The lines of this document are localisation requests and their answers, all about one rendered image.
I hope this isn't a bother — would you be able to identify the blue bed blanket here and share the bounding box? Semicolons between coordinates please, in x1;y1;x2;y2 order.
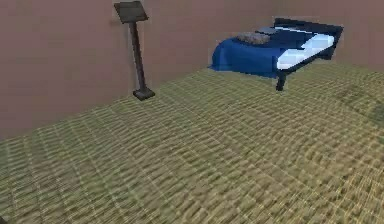
208;31;314;80

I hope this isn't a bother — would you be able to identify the grey lumpy pillow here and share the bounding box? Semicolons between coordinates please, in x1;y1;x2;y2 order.
236;31;272;46

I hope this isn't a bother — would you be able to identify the dark brown floor lamp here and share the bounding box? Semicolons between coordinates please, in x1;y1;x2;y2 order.
113;0;156;102

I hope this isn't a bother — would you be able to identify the black framed bed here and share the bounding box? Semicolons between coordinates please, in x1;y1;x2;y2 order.
270;17;345;92

